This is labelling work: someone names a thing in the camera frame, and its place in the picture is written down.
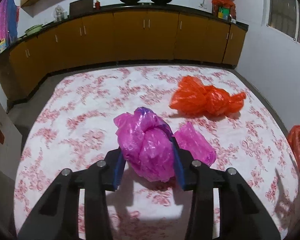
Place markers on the magenta plastic bag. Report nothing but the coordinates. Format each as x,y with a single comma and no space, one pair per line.
191,140
145,142

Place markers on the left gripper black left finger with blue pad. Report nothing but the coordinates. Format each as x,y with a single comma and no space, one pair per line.
55,215

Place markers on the green pot on counter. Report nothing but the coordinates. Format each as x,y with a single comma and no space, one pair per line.
34,29

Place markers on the clear jar on counter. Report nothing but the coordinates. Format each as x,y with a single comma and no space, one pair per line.
60,14

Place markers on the window with grille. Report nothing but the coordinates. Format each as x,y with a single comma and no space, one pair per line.
284,16

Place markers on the dark cutting board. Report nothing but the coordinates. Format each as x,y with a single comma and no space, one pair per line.
80,7

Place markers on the red bottle on counter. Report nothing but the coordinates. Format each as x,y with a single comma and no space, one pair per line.
97,5

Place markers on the pink sparkly curtain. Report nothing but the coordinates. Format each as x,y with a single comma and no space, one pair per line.
9,17

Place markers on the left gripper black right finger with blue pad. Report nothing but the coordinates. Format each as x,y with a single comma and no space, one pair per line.
242,214

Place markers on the red bag on counter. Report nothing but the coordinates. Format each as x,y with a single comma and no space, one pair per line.
224,9

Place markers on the flower decal tiled counter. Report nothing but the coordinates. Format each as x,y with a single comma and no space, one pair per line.
10,146

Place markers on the small orange plastic bag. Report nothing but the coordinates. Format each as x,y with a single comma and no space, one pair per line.
193,98

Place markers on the lower wooden kitchen cabinets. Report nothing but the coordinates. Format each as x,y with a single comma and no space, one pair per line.
116,34

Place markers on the floral pink white tablecloth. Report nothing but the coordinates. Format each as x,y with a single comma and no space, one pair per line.
75,129

